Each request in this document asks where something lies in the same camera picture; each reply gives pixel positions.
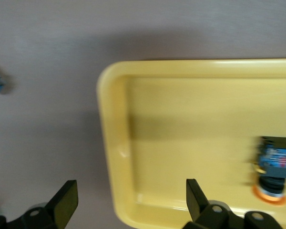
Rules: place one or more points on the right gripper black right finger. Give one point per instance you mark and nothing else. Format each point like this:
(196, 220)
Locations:
(197, 205)

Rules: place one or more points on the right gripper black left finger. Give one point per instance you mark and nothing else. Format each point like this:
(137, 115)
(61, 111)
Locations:
(62, 205)

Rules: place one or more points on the yellow plastic tray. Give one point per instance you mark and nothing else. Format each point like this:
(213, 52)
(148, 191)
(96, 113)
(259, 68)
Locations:
(181, 119)

